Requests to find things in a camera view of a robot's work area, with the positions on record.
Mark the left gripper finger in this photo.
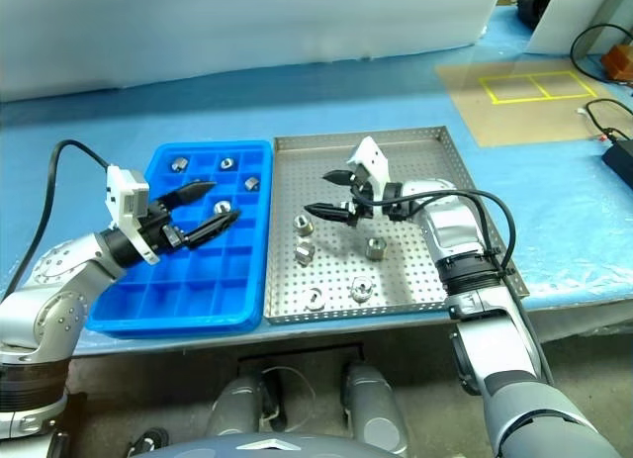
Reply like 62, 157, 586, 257
180, 209, 241, 250
157, 180, 218, 215

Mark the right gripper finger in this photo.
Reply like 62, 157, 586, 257
303, 203, 350, 224
321, 168, 359, 186

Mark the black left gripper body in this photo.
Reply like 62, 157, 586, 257
142, 198, 193, 255

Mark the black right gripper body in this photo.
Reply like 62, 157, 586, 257
344, 177, 381, 229

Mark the blue compartment tray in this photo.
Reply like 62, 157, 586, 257
84, 139, 275, 338

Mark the metal nut in tray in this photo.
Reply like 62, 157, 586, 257
365, 235, 389, 261

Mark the perforated metal tray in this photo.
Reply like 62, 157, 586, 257
263, 125, 530, 326

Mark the blue table cover sheet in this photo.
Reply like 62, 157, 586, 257
0, 2, 633, 363

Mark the black floor plate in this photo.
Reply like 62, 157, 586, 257
235, 342, 367, 380

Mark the large white foam board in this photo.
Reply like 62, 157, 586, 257
0, 0, 508, 104

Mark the grey rounded robot leg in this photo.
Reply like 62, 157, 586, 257
340, 361, 411, 458
205, 366, 278, 437

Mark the brown cardboard sheet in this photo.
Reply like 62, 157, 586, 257
434, 57, 625, 148

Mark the black floor object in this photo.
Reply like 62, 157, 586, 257
129, 426, 170, 457

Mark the grey robot chest housing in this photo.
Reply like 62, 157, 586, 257
126, 430, 402, 458

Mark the black rounded device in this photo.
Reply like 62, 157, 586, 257
516, 0, 545, 33

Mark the black power adapter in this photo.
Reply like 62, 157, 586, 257
601, 137, 633, 182

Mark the small white board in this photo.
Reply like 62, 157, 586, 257
526, 0, 633, 58

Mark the brown wooden block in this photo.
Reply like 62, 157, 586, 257
600, 43, 633, 86

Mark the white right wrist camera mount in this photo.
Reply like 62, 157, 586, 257
344, 136, 393, 203

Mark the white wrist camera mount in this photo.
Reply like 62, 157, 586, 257
105, 164, 162, 266
344, 136, 393, 203

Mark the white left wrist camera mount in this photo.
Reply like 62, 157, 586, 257
105, 164, 162, 266

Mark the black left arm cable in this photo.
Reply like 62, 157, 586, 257
7, 138, 113, 296

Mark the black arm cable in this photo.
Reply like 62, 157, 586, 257
360, 188, 558, 388
7, 138, 113, 296

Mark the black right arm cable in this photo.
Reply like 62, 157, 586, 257
360, 188, 558, 388

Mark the black adapter cable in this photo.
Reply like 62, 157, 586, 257
586, 98, 633, 143

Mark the black looped cable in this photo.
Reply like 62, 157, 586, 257
570, 23, 633, 89

